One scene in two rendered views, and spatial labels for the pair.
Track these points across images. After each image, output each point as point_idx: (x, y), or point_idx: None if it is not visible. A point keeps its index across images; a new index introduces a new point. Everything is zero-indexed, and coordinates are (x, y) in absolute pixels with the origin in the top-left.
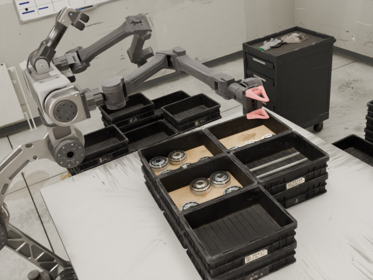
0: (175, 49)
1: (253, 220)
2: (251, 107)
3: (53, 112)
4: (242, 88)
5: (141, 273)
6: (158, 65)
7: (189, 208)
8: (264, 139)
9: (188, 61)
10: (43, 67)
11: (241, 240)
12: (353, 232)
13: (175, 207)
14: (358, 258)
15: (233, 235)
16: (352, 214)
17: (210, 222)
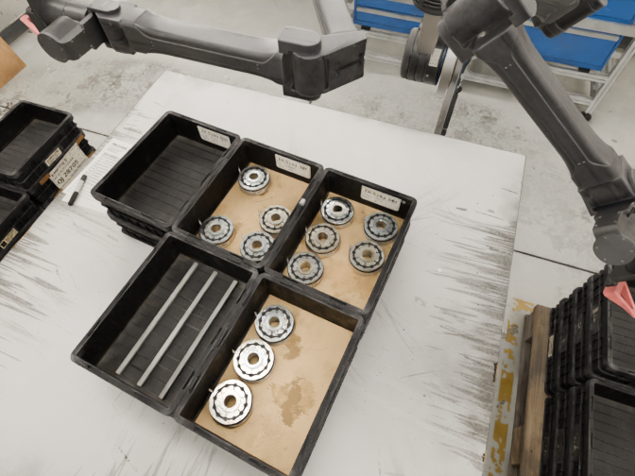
0: (306, 34)
1: (170, 212)
2: None
3: None
4: (62, 1)
5: (277, 142)
6: (322, 25)
7: (236, 148)
8: (217, 346)
9: (249, 41)
10: None
11: (171, 180)
12: (60, 315)
13: (254, 141)
14: (49, 276)
15: (184, 181)
16: (64, 351)
17: None
